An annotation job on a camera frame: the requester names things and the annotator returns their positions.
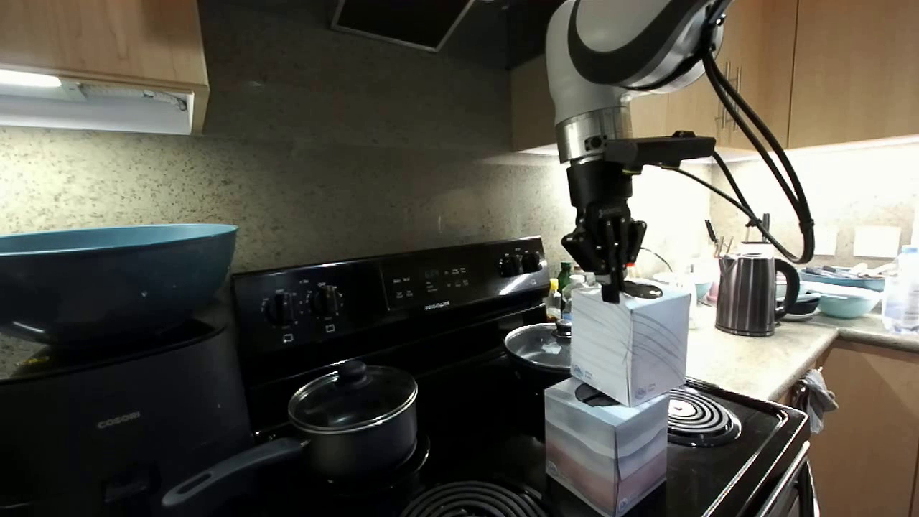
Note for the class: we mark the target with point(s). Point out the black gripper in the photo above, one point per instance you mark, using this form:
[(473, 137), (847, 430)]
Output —
[(608, 235)]

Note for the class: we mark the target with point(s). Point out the tissue box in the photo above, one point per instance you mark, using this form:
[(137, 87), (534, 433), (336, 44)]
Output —
[(608, 453), (633, 349)]

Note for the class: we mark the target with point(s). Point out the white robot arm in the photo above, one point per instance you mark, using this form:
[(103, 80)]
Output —
[(601, 54)]

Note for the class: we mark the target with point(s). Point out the black electric stove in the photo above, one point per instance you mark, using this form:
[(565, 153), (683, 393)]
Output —
[(440, 317)]

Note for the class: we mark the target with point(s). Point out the dark electric kettle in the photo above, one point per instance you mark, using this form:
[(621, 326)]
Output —
[(753, 294)]

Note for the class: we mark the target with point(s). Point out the teal bowl on counter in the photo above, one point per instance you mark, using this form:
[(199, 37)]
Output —
[(850, 301)]

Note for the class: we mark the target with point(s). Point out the black pot with lid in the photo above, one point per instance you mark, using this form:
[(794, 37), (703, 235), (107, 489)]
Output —
[(351, 420)]

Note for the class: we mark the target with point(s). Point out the range hood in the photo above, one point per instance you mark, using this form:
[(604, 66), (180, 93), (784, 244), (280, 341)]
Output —
[(417, 24)]

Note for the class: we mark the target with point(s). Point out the black air fryer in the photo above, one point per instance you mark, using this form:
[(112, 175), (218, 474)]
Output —
[(113, 433)]

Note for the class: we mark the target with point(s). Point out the blue bowl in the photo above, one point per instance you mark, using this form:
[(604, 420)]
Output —
[(83, 287)]

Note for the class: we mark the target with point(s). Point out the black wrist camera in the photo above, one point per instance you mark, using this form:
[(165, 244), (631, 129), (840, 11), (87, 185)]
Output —
[(660, 150)]

